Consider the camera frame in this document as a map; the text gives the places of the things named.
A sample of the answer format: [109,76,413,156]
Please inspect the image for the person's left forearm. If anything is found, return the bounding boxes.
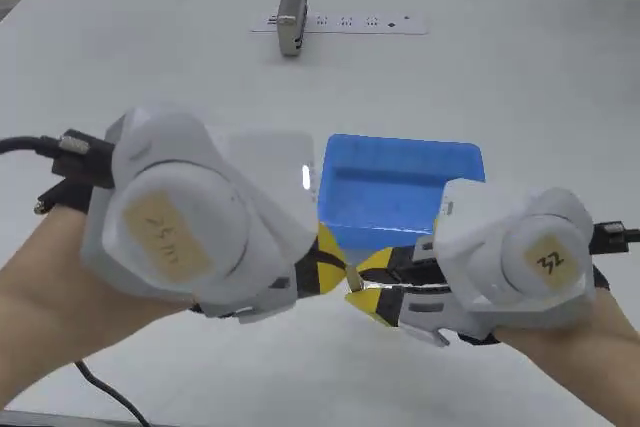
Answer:
[0,226,201,409]

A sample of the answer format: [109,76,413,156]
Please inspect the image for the person's right forearm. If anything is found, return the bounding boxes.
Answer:
[492,314,640,427]

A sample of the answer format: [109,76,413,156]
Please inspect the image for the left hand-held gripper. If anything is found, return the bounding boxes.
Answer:
[79,105,352,326]

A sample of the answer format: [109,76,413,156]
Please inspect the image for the blue plastic container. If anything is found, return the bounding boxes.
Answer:
[317,133,487,251]

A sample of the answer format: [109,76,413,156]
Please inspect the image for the person's right hand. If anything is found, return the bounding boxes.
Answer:
[449,265,621,348]

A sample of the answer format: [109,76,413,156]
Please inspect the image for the white power strip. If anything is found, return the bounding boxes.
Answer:
[249,10,430,37]

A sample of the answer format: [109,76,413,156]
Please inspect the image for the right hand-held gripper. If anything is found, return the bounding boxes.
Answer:
[344,178,597,349]

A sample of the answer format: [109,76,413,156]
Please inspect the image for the person's left hand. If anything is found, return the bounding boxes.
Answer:
[34,177,96,258]

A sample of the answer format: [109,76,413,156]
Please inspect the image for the white table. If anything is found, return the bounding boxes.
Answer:
[0,0,640,427]

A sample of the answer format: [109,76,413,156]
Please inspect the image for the grey power adapter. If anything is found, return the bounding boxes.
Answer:
[277,0,309,58]

